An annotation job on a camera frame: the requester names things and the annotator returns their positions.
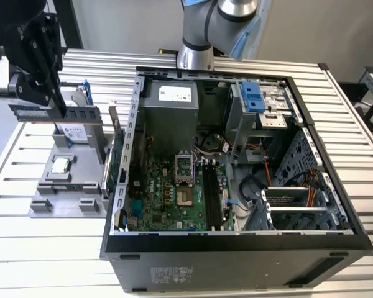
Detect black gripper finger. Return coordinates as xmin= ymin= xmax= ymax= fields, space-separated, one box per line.
xmin=10 ymin=73 xmax=55 ymax=107
xmin=47 ymin=69 xmax=67 ymax=120

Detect dark RAM stick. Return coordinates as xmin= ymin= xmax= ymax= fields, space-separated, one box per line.
xmin=8 ymin=104 xmax=101 ymax=124
xmin=42 ymin=184 xmax=97 ymax=192

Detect black RAM slot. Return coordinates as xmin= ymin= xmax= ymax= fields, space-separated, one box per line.
xmin=211 ymin=159 xmax=226 ymax=231
xmin=203 ymin=159 xmax=217 ymax=231

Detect hard disk in blue carrier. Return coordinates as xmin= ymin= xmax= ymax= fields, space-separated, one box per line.
xmin=53 ymin=79 xmax=94 ymax=150

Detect silver CPU chip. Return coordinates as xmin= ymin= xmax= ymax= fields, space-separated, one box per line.
xmin=50 ymin=158 xmax=71 ymax=174

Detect grey parts rack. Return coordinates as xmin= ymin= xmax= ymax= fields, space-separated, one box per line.
xmin=27 ymin=121 xmax=116 ymax=219

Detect green graphics card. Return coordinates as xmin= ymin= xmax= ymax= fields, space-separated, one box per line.
xmin=101 ymin=99 xmax=127 ymax=201

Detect grey power supply unit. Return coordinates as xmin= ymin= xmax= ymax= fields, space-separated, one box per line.
xmin=141 ymin=79 xmax=200 ymax=156

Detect metal socket cover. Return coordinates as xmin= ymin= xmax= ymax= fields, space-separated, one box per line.
xmin=175 ymin=150 xmax=196 ymax=186

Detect green motherboard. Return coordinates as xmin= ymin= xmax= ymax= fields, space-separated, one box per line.
xmin=126 ymin=155 xmax=237 ymax=232

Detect round CPU fan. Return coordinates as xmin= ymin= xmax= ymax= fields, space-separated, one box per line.
xmin=202 ymin=132 xmax=224 ymax=151

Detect CPU socket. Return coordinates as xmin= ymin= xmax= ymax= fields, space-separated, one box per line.
xmin=176 ymin=184 xmax=195 ymax=207

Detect blue drive bay latch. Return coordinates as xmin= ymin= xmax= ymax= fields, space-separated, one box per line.
xmin=241 ymin=81 xmax=265 ymax=114

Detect black PC case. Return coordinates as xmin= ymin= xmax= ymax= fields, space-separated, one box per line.
xmin=99 ymin=65 xmax=373 ymax=294

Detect grey disk bay cage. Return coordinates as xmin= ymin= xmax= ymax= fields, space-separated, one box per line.
xmin=245 ymin=127 xmax=351 ymax=232

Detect white silver wrist camera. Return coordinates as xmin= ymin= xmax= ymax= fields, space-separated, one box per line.
xmin=0 ymin=55 xmax=19 ymax=97

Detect black upright post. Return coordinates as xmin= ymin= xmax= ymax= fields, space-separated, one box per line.
xmin=57 ymin=0 xmax=84 ymax=50

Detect white purple wire bundle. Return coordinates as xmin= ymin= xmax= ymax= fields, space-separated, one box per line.
xmin=193 ymin=144 xmax=226 ymax=156

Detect black looped cables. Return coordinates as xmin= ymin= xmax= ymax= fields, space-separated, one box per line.
xmin=238 ymin=172 xmax=264 ymax=207

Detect single orange wire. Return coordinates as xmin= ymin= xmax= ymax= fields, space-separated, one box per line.
xmin=263 ymin=156 xmax=270 ymax=189

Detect orange yellow wire bundle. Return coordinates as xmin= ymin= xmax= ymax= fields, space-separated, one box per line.
xmin=304 ymin=169 xmax=326 ymax=208

